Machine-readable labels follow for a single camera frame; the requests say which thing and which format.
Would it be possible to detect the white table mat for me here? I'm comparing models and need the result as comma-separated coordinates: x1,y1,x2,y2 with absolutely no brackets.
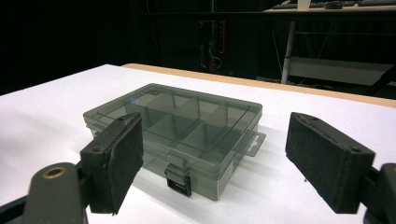
0,63,396,224

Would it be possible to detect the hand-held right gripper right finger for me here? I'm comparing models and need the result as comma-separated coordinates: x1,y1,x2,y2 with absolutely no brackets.
285,112,376,215

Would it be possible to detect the grey transparent compartment box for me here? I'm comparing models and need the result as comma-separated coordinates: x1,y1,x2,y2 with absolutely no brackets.
82,82,267,202

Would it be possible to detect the white-legged desk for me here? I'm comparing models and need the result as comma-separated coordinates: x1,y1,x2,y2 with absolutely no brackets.
262,0,396,88

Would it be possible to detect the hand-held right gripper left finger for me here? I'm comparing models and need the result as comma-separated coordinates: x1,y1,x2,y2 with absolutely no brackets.
79,112,145,216

